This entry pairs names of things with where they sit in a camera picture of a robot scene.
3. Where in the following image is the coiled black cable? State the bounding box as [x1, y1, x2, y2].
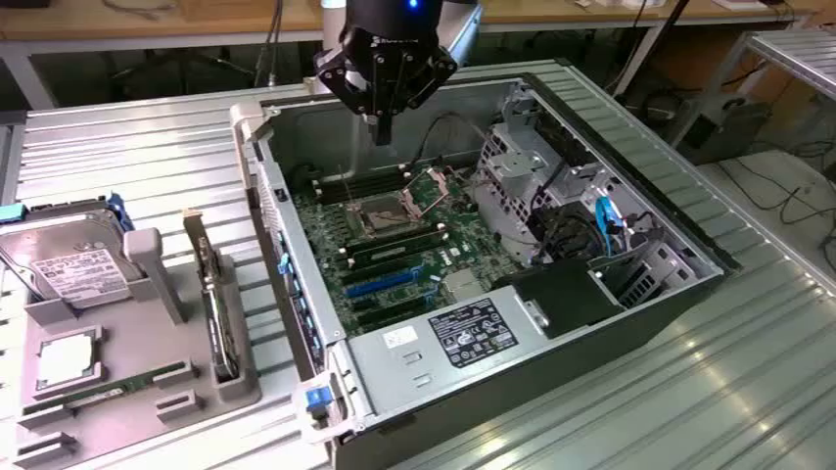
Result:
[643, 87, 685, 122]

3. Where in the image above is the blue disk caddy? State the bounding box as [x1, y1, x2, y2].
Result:
[0, 193, 138, 235]

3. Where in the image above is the silver power supply unit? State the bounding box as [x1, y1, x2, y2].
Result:
[350, 286, 547, 417]

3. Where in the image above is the silver hard disk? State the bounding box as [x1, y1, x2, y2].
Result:
[0, 209, 145, 310]

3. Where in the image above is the black cable on table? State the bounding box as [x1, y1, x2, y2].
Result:
[718, 141, 836, 224]

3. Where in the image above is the silver CPU chip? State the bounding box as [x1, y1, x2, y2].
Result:
[35, 336, 101, 391]

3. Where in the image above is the thin black wire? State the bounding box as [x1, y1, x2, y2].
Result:
[418, 112, 489, 165]

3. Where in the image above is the open black PC case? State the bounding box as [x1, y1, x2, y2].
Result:
[229, 58, 743, 470]

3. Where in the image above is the thin metal locking lever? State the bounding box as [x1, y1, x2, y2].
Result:
[338, 164, 359, 216]

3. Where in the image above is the wooden desk with grey frame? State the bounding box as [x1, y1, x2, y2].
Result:
[0, 0, 818, 112]

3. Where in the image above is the black box on floor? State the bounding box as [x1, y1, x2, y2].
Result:
[678, 96, 774, 166]

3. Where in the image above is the grey parts rack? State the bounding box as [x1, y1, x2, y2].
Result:
[0, 227, 265, 470]

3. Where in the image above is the silver chipset heatsink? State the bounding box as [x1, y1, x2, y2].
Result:
[442, 271, 486, 301]

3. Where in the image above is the black power wire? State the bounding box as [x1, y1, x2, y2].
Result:
[530, 155, 562, 261]

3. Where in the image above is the black RAM slot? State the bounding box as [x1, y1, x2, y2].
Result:
[314, 165, 406, 193]
[318, 176, 409, 205]
[342, 222, 445, 254]
[349, 238, 447, 270]

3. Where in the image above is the hanging grey cable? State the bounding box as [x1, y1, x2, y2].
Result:
[253, 0, 287, 89]

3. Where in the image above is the silver metal disk bay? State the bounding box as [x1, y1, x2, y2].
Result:
[474, 121, 570, 268]

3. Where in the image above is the green RAM stick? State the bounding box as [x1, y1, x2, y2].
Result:
[23, 370, 173, 417]

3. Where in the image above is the black expansion slot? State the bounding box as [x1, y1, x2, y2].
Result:
[357, 305, 427, 328]
[341, 258, 426, 289]
[355, 293, 426, 317]

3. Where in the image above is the metal socket cover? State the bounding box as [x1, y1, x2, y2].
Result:
[399, 168, 454, 216]

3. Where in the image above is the green motherboard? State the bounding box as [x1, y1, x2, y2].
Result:
[287, 164, 518, 339]

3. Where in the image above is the grey wire on desk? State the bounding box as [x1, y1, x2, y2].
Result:
[102, 0, 179, 22]

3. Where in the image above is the blue expansion slot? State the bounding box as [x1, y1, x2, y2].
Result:
[345, 267, 430, 301]

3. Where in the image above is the blue SATA wire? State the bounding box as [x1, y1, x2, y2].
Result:
[595, 195, 621, 257]

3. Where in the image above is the metal slat side table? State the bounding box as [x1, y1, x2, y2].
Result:
[702, 29, 836, 148]

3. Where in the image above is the green graphics card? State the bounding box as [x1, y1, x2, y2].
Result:
[179, 208, 242, 382]

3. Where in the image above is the black chair base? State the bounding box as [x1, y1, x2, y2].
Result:
[107, 46, 258, 82]

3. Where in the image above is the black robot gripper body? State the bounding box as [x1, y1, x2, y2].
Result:
[343, 0, 446, 102]

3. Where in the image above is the CPU socket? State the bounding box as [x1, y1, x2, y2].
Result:
[355, 195, 426, 239]

